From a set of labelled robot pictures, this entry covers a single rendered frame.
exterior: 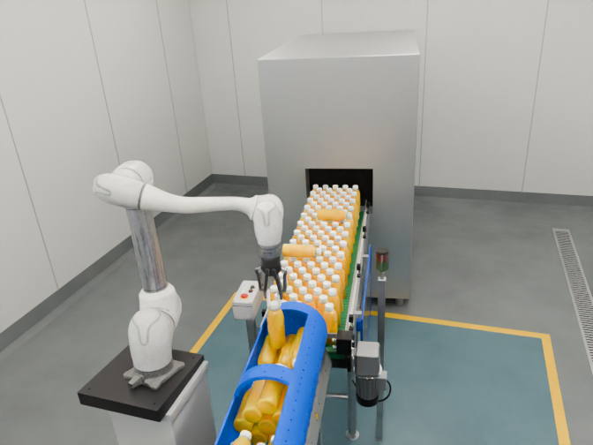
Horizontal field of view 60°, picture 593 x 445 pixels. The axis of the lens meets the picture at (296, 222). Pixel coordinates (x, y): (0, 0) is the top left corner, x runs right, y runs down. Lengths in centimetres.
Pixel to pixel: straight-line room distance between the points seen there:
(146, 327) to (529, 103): 492
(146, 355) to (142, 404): 18
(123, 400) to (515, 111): 504
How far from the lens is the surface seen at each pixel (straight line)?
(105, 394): 223
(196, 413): 237
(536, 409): 367
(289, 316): 225
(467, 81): 604
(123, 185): 193
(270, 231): 188
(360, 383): 264
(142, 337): 211
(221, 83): 674
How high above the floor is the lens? 246
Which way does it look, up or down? 25 degrees down
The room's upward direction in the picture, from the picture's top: 4 degrees counter-clockwise
